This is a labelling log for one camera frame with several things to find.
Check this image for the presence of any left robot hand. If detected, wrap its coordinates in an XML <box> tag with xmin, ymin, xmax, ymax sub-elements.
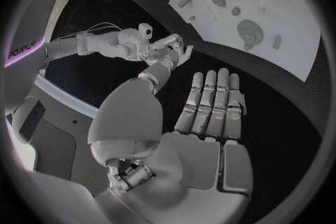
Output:
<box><xmin>87</xmin><ymin>62</ymin><xmax>255</xmax><ymax>224</ymax></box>

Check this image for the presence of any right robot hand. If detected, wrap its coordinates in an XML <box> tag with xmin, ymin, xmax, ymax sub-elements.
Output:
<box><xmin>144</xmin><ymin>33</ymin><xmax>195</xmax><ymax>67</ymax></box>

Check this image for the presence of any grey gear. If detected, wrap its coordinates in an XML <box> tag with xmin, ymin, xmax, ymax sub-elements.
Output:
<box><xmin>236</xmin><ymin>19</ymin><xmax>265</xmax><ymax>52</ymax></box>

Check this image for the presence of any grey long cylinder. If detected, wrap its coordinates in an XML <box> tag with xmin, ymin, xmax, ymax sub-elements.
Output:
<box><xmin>272</xmin><ymin>34</ymin><xmax>282</xmax><ymax>50</ymax></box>

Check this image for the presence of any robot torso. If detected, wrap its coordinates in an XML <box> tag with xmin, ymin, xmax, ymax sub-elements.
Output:
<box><xmin>3</xmin><ymin>0</ymin><xmax>106</xmax><ymax>187</ymax></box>

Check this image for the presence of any white cable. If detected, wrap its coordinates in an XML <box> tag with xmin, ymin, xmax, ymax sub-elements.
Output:
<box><xmin>56</xmin><ymin>26</ymin><xmax>122</xmax><ymax>40</ymax></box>
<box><xmin>78</xmin><ymin>21</ymin><xmax>124</xmax><ymax>34</ymax></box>

